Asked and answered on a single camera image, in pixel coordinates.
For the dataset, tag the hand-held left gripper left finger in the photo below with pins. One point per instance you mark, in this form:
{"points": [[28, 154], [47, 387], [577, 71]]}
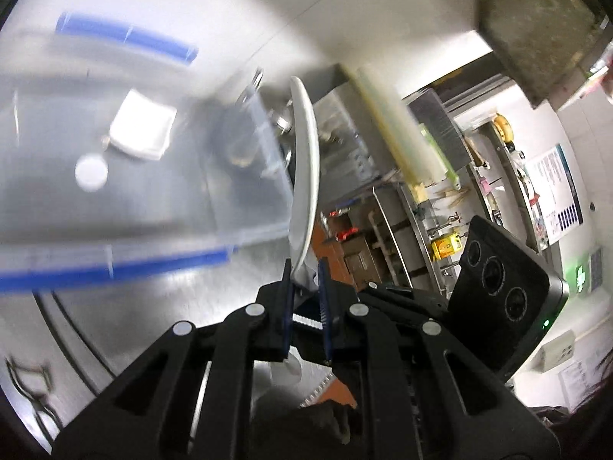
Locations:
{"points": [[287, 306]]}

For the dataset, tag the small white round disc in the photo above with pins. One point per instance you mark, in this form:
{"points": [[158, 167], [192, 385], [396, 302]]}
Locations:
{"points": [[91, 172]]}

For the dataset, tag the green exit sign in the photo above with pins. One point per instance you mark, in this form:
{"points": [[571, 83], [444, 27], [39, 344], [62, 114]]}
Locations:
{"points": [[579, 277]]}

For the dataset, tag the small yellow box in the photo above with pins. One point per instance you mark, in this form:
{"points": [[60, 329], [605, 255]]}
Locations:
{"points": [[446, 248]]}

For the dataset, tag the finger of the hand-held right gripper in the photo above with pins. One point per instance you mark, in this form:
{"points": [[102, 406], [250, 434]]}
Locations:
{"points": [[407, 297]]}

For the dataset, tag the white wall switch box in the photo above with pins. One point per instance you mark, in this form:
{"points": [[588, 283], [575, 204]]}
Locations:
{"points": [[555, 350]]}

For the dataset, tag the yellow cutting board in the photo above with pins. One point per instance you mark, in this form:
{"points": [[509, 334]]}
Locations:
{"points": [[383, 129]]}

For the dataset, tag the grey ribbed metal panel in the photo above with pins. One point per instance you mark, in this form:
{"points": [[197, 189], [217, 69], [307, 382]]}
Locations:
{"points": [[438, 124]]}

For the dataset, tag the white square dish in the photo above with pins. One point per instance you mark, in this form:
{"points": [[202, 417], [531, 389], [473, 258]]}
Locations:
{"points": [[141, 127]]}

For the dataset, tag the brown cardboard box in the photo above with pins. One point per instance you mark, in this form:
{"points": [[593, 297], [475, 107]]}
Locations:
{"points": [[361, 263]]}

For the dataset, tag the stainless steel water boiler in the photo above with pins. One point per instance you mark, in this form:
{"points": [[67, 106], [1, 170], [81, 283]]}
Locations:
{"points": [[342, 120]]}

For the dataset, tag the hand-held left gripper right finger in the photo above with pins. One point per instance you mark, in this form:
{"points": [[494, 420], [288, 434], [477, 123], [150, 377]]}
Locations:
{"points": [[326, 306]]}

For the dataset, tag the translucent white cutting board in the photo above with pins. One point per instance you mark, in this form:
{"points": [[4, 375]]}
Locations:
{"points": [[407, 129]]}

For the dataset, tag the grey speckled slab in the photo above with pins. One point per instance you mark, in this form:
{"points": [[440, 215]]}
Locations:
{"points": [[536, 24]]}

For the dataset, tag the metal shelf rack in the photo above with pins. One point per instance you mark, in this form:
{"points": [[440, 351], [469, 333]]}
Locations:
{"points": [[397, 258]]}

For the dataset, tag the wall poster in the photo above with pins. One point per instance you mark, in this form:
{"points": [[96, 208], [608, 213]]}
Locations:
{"points": [[558, 191]]}

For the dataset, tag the white rice paddle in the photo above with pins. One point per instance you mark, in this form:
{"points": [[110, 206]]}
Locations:
{"points": [[304, 177]]}

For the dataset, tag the yellow round container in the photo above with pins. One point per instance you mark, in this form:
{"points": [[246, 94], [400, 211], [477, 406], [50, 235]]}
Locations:
{"points": [[504, 128]]}

